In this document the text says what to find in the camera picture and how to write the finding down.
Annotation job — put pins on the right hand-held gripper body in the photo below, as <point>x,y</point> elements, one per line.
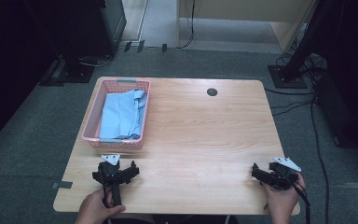
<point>282,175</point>

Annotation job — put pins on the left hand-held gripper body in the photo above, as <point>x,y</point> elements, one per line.
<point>113,179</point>

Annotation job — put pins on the pink plastic basket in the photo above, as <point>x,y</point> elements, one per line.
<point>93,119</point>

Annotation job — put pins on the light blue cloth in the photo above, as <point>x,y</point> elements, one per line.
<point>122,115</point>

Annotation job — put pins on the person's right hand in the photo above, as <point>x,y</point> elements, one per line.
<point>281,203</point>

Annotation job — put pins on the person's left hand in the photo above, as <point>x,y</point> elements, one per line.
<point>94,208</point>

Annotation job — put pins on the grey tape patch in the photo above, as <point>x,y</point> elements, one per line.
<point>62,185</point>

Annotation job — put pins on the person's dark clothing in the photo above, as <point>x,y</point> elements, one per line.
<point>183,219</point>

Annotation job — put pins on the black box on floor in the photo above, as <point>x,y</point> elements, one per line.
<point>332,109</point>

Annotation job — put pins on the black round table grommet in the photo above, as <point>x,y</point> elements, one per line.
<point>212,92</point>

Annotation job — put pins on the black slanted stand with base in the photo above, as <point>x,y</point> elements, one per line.
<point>287,77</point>

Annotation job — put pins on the black stand with square base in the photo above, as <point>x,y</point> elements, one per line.
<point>76,70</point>

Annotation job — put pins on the black tape strip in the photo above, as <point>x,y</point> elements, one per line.
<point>164,48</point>
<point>140,46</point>
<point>127,46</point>

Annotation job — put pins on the dark cabinet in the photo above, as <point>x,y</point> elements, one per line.
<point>113,25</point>

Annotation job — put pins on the light wooden furniture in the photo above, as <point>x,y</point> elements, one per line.
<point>245,11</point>

